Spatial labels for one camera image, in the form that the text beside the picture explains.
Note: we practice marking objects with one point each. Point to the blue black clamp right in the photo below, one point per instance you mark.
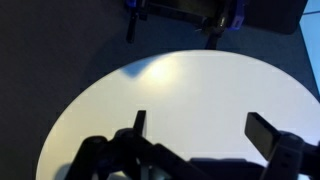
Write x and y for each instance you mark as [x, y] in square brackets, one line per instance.
[223, 21]

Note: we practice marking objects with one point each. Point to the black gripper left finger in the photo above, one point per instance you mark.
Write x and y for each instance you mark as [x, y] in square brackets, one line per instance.
[139, 123]

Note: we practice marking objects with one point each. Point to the blue black clamp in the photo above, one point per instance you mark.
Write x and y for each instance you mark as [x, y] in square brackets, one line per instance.
[138, 10]
[223, 21]

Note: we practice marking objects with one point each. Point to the blue black clamp left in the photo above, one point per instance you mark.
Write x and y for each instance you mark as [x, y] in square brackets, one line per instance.
[138, 10]

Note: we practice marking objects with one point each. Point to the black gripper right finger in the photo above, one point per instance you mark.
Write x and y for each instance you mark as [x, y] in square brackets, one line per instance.
[261, 134]

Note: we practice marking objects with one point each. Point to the round white table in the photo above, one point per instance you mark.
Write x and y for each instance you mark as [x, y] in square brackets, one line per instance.
[196, 103]

